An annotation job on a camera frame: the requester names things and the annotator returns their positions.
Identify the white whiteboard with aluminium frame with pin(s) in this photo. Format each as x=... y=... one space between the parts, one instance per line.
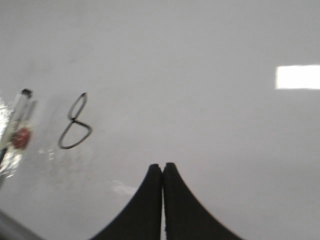
x=123 y=84

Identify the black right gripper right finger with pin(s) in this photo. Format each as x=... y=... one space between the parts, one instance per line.
x=185 y=217

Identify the white whiteboard marker pen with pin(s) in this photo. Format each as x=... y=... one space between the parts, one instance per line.
x=18 y=117

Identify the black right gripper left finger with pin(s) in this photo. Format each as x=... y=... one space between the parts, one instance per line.
x=141 y=218

